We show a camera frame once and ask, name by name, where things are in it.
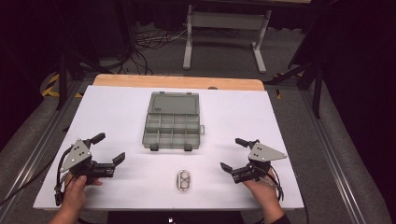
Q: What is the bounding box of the grey plastic compartment box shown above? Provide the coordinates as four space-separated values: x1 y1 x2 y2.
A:
141 91 206 153

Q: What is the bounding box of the white metal stand frame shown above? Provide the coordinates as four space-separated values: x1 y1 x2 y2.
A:
182 4 273 75

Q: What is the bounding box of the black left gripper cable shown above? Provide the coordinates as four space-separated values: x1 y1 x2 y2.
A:
53 145 75 207

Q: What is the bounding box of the person's left hand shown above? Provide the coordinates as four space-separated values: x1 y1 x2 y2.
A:
61 175 104 211

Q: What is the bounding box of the yellow black hazard tape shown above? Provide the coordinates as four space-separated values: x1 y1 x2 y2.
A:
41 73 84 99

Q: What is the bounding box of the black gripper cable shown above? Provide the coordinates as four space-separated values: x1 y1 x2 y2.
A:
263 165 285 202
53 145 75 207

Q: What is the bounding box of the black tripod stand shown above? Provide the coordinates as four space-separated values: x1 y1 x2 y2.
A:
266 0 326 119

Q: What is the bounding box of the white table board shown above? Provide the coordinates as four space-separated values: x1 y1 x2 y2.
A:
32 85 305 212

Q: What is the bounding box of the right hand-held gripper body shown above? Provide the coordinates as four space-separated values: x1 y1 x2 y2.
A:
231 142 289 184

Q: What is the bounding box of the bundle of floor cables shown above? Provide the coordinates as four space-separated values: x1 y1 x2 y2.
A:
122 27 189 77

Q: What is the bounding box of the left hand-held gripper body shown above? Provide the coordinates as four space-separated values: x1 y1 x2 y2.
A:
59 138 115 186

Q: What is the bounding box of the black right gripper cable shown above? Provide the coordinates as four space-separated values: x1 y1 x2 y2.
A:
263 165 285 202

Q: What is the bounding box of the small clear oval case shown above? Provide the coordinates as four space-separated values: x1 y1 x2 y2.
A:
176 169 191 192

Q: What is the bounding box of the aluminium floor rail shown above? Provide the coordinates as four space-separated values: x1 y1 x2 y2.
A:
300 81 367 224
0 81 82 216

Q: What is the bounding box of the person's right hand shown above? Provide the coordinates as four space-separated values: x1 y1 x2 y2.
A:
242 179 283 215

